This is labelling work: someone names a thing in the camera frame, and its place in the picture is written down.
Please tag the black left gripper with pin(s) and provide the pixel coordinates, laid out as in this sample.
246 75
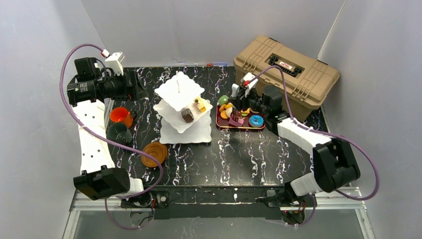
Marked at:
132 85

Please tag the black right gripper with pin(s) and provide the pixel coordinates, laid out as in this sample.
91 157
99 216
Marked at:
237 103

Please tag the metal serving tongs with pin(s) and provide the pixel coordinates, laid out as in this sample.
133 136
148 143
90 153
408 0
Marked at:
235 100

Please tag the yellow layered cake piece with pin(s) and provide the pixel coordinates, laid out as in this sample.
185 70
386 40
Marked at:
200 104

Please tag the white three-tier cake stand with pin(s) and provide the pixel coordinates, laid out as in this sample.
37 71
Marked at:
176 94

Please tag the chocolate swirl roll cake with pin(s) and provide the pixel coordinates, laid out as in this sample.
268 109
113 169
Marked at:
187 115

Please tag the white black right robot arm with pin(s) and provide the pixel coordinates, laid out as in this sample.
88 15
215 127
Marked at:
334 162

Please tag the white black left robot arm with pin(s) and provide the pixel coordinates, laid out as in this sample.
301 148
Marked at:
87 92

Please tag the white coconut ball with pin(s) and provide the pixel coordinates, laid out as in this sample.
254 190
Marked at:
228 110

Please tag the yellow decorated cake slice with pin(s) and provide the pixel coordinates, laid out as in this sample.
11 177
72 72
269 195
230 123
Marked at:
225 106

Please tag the green swirl roll cake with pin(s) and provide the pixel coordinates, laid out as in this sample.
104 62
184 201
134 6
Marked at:
223 100

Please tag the red dessert tray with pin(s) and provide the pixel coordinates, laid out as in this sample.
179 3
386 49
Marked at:
223 123

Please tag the round sandwich biscuit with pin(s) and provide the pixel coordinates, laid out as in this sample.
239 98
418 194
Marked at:
223 115

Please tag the pink rectangular cake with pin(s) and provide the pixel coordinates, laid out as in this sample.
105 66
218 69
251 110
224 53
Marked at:
236 122

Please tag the blue sprinkled donut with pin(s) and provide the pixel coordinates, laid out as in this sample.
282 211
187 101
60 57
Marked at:
256 121

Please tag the orange plastic cup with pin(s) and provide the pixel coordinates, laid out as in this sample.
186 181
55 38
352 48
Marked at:
122 115

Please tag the red blue screwdriver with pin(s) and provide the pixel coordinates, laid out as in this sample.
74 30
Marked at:
217 64

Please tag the dark green cup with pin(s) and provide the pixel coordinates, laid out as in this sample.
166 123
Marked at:
120 133

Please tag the brown round wooden lid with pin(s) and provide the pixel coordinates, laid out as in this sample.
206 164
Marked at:
158 151

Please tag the tan plastic toolbox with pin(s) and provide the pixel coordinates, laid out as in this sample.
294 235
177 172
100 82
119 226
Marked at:
306 80

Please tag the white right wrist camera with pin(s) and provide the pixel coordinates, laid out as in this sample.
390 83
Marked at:
248 82

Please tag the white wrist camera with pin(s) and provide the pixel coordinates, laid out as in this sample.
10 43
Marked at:
248 82
113 61

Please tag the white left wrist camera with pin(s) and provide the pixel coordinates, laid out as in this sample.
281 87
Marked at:
113 61

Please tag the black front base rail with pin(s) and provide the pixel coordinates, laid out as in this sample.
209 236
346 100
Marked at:
176 202

